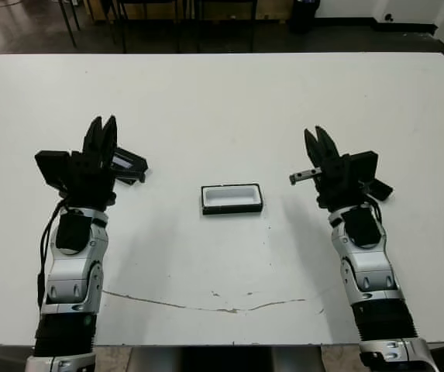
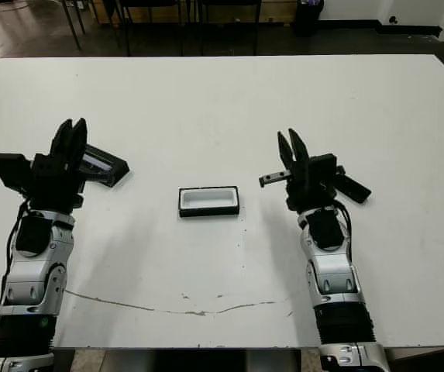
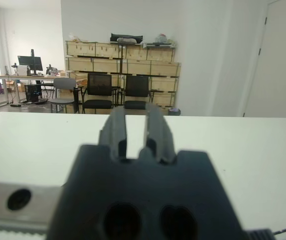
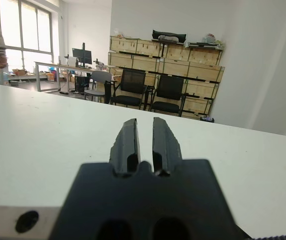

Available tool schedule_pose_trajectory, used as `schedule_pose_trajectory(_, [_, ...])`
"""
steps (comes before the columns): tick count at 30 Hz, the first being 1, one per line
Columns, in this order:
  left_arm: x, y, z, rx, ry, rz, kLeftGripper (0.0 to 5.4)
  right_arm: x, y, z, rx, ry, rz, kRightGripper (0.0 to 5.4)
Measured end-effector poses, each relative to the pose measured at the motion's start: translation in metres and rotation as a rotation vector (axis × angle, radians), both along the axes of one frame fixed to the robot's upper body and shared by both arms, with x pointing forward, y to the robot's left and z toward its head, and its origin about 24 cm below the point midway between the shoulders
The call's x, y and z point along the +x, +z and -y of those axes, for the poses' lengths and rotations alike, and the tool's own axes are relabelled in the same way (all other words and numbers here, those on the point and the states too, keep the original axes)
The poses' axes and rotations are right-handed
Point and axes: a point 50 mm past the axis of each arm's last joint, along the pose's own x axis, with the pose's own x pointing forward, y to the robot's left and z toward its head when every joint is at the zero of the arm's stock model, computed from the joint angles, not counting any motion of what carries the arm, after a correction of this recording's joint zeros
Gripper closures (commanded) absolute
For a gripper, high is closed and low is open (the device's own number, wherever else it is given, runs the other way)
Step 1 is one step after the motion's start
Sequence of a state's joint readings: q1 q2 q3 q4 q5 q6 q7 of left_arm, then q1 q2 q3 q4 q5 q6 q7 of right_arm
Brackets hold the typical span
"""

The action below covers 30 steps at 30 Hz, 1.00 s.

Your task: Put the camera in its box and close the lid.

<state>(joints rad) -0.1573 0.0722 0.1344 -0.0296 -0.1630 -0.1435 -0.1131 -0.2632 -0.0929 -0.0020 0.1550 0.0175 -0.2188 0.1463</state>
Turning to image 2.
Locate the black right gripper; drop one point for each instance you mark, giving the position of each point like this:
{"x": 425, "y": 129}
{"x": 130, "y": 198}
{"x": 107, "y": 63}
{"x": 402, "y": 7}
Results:
{"x": 310, "y": 190}

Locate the black mesh chair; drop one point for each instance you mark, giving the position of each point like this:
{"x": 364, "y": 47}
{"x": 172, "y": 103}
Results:
{"x": 126, "y": 35}

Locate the wooden plywood crate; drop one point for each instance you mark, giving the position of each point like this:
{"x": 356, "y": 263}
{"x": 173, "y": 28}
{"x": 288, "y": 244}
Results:
{"x": 101, "y": 7}
{"x": 279, "y": 9}

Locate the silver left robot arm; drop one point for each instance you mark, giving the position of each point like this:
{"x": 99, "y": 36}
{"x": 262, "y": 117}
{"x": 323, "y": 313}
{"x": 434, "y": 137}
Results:
{"x": 32, "y": 267}

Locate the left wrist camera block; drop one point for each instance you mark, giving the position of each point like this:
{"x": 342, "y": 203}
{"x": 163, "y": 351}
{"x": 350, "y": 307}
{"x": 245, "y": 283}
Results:
{"x": 10, "y": 170}

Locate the black box lid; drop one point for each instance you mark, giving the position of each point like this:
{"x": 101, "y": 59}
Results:
{"x": 113, "y": 170}

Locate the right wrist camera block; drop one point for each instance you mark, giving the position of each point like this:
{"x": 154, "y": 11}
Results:
{"x": 324, "y": 164}

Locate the black box white insert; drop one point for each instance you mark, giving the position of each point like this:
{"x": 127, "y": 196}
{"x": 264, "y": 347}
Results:
{"x": 208, "y": 212}

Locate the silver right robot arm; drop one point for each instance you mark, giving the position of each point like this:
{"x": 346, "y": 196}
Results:
{"x": 330, "y": 271}

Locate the black trash bin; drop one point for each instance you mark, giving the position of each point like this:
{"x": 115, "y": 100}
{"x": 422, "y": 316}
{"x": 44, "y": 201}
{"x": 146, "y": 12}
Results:
{"x": 308, "y": 19}

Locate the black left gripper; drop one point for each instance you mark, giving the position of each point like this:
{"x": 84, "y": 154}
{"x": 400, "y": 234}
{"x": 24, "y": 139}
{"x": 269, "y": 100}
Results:
{"x": 51, "y": 186}

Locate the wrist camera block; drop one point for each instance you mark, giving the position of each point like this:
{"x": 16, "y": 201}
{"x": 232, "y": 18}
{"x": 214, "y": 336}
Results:
{"x": 10, "y": 170}
{"x": 324, "y": 164}

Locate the black round wall fitting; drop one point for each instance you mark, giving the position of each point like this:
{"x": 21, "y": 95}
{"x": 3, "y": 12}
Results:
{"x": 392, "y": 18}

